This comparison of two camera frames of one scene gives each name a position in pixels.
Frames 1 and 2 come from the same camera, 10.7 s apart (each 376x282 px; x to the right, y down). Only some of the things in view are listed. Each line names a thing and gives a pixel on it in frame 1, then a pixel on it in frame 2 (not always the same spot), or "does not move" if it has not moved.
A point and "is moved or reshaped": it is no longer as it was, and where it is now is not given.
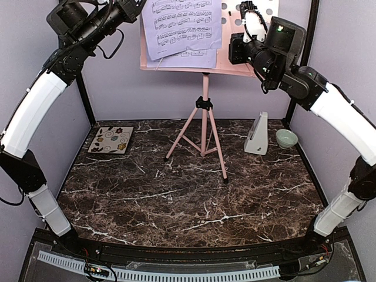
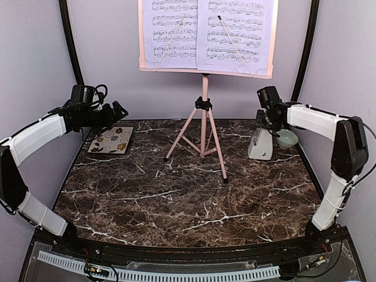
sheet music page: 188,58 -> 161,18
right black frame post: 310,39 does not move
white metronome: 257,141 is moved or reshaped
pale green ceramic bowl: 285,138 does not move
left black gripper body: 94,29 -> 97,121
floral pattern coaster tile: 111,140 does not move
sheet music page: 172,26 is moved or reshaped
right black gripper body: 236,56 -> 266,121
